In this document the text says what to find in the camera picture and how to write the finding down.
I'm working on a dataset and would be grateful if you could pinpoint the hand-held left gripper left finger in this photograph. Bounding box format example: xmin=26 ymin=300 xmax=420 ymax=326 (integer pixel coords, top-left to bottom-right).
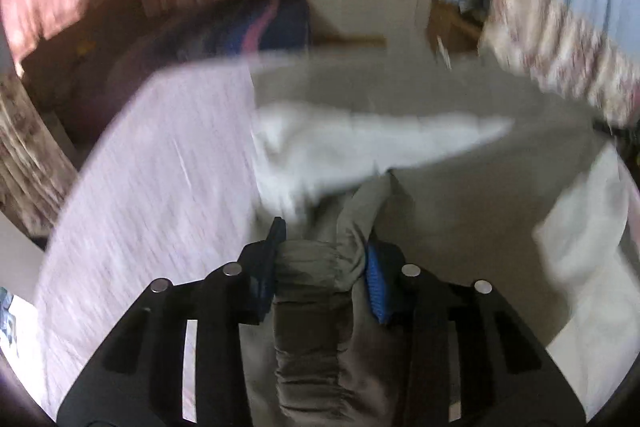
xmin=56 ymin=217 xmax=288 ymax=427

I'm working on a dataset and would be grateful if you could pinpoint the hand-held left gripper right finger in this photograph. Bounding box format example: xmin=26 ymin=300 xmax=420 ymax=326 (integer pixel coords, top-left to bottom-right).
xmin=365 ymin=241 xmax=586 ymax=427

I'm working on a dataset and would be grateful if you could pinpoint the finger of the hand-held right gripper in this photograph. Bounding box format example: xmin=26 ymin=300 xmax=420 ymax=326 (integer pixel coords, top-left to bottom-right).
xmin=592 ymin=119 xmax=633 ymax=152

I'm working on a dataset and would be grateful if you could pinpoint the olive jacket with white lining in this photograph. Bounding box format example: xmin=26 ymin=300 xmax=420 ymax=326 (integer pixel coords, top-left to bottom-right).
xmin=237 ymin=52 xmax=637 ymax=427

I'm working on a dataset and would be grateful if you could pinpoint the wide blue floral curtain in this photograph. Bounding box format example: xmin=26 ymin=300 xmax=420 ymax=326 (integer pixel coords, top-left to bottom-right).
xmin=477 ymin=0 xmax=640 ymax=130

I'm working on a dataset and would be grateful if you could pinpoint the bed with pink floral sheet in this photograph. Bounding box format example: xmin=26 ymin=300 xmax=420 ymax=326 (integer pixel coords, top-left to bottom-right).
xmin=32 ymin=62 xmax=281 ymax=427

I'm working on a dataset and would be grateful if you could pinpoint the cluttered wooden side table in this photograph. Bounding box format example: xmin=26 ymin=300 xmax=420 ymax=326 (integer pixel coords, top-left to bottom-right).
xmin=425 ymin=0 xmax=501 ymax=58

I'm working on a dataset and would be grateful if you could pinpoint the purple pink striped blanket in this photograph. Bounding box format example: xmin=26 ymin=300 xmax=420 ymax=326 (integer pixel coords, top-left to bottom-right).
xmin=112 ymin=0 xmax=313 ymax=78

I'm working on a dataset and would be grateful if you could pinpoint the brown covered bed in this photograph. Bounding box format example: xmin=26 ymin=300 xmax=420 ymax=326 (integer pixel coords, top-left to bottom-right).
xmin=22 ymin=0 xmax=166 ymax=148

